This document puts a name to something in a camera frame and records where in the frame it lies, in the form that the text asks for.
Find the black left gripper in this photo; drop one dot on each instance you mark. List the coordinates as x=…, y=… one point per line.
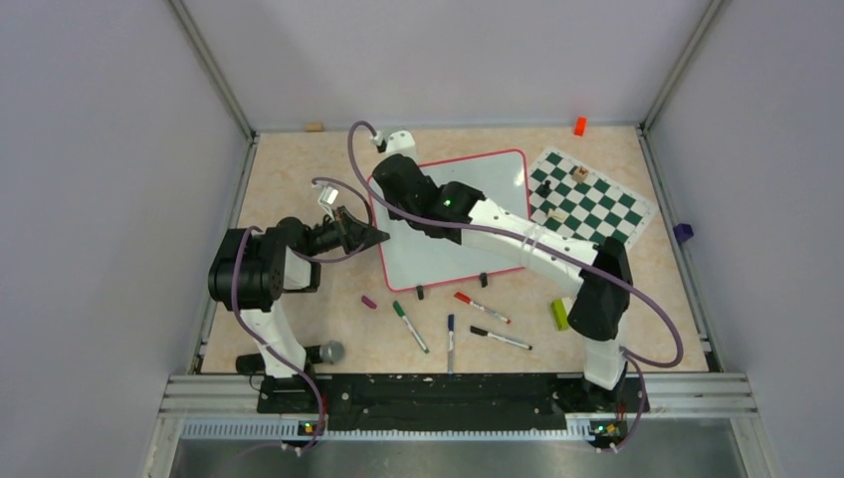
x=354, y=234

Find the purple marker cap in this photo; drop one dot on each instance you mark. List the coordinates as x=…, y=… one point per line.
x=368, y=302

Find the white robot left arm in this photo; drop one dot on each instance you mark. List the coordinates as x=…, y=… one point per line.
x=253, y=269

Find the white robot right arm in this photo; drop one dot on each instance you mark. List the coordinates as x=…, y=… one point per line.
x=596, y=276

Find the green cap whiteboard marker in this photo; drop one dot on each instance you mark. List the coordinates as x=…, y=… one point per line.
x=413, y=331

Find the red cap whiteboard marker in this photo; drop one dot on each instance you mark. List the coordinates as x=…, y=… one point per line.
x=469, y=301

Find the blue cap whiteboard marker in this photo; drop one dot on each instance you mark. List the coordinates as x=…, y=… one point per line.
x=451, y=344

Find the black cap whiteboard marker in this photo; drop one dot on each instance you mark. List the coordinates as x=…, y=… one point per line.
x=485, y=333

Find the black grey microphone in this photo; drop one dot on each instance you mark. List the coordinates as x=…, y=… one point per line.
x=330, y=352

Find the white chess piece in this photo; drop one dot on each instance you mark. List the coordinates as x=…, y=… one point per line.
x=557, y=215

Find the green white chessboard mat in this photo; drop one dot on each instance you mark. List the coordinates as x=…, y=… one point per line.
x=597, y=209

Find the green white toy brick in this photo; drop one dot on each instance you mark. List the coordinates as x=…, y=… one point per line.
x=559, y=312

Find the wooden cube on chessboard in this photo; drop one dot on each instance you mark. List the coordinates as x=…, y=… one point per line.
x=580, y=174

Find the orange block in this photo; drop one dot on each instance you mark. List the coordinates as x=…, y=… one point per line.
x=580, y=126

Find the purple block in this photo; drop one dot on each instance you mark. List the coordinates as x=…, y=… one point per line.
x=683, y=232

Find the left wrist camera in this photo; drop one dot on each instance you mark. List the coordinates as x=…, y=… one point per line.
x=327, y=196

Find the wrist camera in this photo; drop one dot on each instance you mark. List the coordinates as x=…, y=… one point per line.
x=399, y=141
x=327, y=196

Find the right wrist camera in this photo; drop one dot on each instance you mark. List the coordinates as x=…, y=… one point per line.
x=399, y=141

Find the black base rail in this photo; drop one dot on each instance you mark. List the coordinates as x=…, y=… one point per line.
x=358, y=407

